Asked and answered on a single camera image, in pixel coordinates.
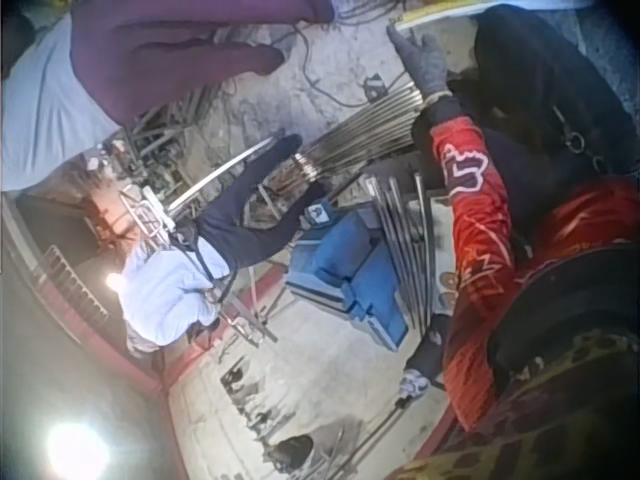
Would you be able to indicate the person's left hand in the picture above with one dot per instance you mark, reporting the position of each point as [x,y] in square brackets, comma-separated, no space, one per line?
[427,67]

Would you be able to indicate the black wrist band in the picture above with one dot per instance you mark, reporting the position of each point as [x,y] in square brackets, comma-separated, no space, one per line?
[442,111]

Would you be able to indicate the small black plug box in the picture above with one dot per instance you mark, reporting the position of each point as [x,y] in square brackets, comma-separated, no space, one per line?
[376,86]

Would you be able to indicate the yellow edged board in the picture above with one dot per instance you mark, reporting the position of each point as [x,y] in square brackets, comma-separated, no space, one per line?
[435,12]

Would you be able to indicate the bundle of shiny steel rods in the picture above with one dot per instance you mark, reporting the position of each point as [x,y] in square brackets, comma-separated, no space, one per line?
[360,132]

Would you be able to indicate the row of grey steel bars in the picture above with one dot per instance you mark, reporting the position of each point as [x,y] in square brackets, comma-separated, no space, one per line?
[400,240]

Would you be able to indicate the white printed board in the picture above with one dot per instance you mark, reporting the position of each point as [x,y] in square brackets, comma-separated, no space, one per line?
[446,260]

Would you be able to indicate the blue bench vise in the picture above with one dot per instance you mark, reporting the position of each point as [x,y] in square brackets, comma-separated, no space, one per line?
[345,275]

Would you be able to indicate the curved steel strip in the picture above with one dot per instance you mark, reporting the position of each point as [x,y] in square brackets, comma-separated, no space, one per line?
[225,170]

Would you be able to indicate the heap of metal frames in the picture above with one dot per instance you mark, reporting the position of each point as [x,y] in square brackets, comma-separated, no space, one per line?
[167,132]

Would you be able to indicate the grey metal grating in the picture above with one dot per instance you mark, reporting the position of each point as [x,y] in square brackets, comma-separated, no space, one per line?
[75,285]

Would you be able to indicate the red metal frame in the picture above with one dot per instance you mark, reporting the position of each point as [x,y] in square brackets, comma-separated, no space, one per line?
[125,360]

